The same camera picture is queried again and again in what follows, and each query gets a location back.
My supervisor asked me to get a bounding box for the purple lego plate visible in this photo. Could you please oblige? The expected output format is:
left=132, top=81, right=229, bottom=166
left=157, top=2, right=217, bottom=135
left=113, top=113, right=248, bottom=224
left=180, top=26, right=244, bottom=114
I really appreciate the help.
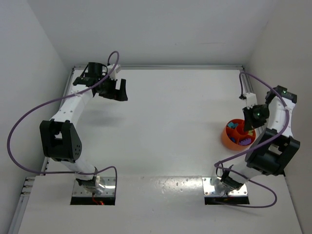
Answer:
left=238, top=138, right=253, bottom=146

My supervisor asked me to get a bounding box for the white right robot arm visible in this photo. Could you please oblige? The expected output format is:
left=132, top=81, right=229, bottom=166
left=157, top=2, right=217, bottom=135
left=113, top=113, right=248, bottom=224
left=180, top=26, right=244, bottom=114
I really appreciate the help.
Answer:
left=220, top=85, right=300, bottom=191

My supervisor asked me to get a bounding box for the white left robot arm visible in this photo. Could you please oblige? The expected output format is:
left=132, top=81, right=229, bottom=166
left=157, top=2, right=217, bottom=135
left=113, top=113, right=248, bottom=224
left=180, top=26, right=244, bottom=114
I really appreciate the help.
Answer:
left=39, top=62, right=128, bottom=194

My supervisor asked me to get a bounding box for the orange round divided container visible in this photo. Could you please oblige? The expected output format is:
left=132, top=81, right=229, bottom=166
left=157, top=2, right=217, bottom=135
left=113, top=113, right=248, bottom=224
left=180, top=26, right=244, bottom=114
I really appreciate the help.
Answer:
left=221, top=119, right=256, bottom=151

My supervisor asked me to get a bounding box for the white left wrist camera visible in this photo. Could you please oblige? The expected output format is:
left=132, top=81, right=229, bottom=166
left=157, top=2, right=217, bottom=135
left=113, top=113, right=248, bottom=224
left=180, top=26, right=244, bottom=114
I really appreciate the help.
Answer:
left=107, top=64, right=121, bottom=80

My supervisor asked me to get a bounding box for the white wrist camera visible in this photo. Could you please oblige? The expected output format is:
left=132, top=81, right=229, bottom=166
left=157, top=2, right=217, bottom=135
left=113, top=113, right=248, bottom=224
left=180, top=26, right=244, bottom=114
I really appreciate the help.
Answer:
left=239, top=93, right=257, bottom=109
left=107, top=64, right=121, bottom=80

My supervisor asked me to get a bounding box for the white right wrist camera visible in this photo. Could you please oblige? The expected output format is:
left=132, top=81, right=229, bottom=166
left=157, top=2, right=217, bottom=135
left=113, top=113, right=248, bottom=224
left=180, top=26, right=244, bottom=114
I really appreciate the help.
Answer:
left=239, top=93, right=257, bottom=109

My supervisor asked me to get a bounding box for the aluminium frame rail right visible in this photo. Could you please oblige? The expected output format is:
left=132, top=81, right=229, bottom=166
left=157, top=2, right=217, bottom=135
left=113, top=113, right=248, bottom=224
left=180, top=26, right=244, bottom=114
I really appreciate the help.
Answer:
left=240, top=65, right=278, bottom=175

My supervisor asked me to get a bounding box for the black right base cable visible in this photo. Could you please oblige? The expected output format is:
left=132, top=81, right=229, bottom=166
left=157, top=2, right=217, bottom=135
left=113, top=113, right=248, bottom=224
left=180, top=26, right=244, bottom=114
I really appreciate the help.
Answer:
left=215, top=162, right=229, bottom=181

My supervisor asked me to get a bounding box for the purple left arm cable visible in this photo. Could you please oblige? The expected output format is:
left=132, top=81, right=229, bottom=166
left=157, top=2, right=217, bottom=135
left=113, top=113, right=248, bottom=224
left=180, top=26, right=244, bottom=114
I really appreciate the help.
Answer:
left=6, top=50, right=120, bottom=193

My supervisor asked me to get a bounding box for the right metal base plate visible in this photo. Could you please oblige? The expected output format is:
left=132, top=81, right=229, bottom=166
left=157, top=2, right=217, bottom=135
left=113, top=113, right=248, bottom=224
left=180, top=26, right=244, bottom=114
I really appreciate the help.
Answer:
left=202, top=176, right=248, bottom=198

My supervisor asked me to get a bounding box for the metal base plate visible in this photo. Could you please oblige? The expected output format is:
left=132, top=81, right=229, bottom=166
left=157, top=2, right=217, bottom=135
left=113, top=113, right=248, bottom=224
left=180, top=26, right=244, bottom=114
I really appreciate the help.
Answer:
left=202, top=176, right=248, bottom=198
left=72, top=177, right=116, bottom=198

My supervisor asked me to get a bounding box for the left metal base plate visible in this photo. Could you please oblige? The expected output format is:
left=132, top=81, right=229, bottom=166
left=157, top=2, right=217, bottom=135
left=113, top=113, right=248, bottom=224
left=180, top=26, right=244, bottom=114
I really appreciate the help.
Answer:
left=72, top=177, right=116, bottom=198

